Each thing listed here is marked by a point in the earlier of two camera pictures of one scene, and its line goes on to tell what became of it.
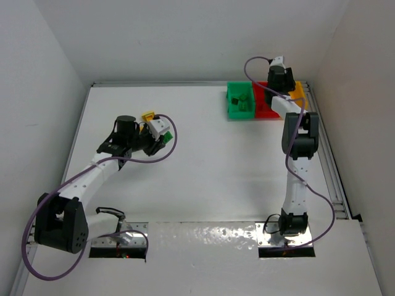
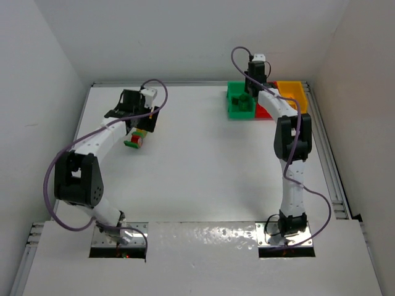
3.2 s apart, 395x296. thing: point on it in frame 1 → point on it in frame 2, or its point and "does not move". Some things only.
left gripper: [151, 145] → [148, 122]
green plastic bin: [240, 100] does not move
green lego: [167, 137] → [244, 100]
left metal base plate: [129, 235] does not move
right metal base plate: [268, 235] does not move
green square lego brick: [242, 106] does not move
